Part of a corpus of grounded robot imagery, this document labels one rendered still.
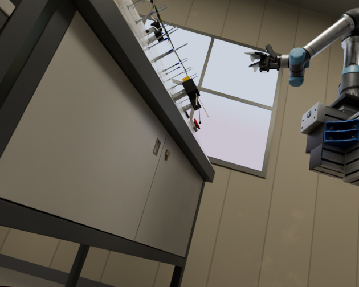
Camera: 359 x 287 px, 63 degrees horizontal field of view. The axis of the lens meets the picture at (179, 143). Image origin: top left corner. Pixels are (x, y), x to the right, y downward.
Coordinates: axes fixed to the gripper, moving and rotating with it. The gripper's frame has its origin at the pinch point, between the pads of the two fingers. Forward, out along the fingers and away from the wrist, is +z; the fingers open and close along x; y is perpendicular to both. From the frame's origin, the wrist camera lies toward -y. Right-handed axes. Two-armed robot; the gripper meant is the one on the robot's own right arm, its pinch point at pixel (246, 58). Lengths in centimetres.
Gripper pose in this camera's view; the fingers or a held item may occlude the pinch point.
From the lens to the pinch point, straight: 188.3
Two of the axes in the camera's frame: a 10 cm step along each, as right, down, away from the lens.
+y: -2.1, 9.5, -2.4
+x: 3.6, 3.0, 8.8
